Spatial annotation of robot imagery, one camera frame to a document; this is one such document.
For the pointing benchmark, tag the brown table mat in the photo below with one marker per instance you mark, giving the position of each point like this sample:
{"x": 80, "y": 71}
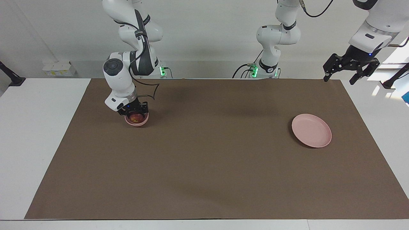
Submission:
{"x": 204, "y": 175}

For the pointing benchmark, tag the pink plate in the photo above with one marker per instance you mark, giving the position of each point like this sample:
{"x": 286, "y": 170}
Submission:
{"x": 311, "y": 131}

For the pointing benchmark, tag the dark red apple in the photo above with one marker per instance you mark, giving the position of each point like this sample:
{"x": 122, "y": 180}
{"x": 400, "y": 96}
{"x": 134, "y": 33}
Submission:
{"x": 136, "y": 118}

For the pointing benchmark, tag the blue flat object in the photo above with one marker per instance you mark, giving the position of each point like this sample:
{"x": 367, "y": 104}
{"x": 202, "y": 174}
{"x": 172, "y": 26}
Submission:
{"x": 406, "y": 98}

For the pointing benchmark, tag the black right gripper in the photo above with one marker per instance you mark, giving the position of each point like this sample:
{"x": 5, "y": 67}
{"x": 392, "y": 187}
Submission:
{"x": 132, "y": 107}

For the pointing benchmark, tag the pink bowl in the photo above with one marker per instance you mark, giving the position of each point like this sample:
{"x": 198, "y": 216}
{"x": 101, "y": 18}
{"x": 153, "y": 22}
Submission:
{"x": 136, "y": 124}

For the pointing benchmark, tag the white box with labels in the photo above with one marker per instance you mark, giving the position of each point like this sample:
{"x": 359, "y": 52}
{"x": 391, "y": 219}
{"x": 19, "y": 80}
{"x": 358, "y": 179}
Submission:
{"x": 59, "y": 70}

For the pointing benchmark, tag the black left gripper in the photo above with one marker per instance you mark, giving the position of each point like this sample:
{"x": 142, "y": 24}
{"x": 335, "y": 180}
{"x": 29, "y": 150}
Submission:
{"x": 358, "y": 57}

